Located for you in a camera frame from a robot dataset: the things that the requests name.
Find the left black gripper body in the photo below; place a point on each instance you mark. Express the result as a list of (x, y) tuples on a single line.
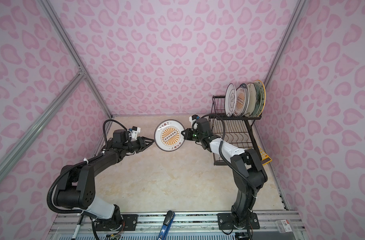
[(136, 145)]

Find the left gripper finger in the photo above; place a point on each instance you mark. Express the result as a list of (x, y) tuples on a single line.
[(148, 139), (148, 143)]

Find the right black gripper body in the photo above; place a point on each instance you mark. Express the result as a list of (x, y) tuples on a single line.
[(193, 135)]

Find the large orange sunburst plate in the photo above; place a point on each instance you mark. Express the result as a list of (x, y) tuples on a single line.
[(168, 135)]

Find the white plate grey cloud outline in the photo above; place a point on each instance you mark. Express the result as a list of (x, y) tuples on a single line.
[(230, 100)]

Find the green rim lettered plate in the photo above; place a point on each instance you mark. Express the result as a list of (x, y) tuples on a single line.
[(246, 99)]

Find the small orange sunburst plate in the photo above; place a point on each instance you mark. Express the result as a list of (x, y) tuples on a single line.
[(240, 101)]

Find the cream floral branch plate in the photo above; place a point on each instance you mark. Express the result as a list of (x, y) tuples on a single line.
[(252, 99)]

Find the star and cat plate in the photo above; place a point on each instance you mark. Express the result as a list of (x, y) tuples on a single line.
[(263, 96)]

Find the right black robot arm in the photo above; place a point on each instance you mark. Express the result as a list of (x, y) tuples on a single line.
[(248, 172)]

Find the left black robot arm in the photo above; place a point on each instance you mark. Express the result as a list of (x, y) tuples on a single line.
[(74, 190)]

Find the yellow black object behind rack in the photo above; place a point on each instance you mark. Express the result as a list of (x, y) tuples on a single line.
[(265, 158)]

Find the black marker pen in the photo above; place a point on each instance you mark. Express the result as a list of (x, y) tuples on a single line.
[(77, 228)]

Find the white label with red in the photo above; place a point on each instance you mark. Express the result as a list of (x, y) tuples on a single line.
[(283, 226)]

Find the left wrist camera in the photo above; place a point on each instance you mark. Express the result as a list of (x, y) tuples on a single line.
[(134, 132)]

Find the black wire dish rack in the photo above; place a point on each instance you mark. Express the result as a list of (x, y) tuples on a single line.
[(238, 130)]

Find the blue handled tool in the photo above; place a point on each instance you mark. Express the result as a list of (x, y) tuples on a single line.
[(168, 220)]

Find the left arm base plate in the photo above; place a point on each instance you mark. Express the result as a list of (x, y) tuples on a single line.
[(127, 223)]

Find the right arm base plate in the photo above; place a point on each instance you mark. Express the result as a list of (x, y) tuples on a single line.
[(227, 221)]

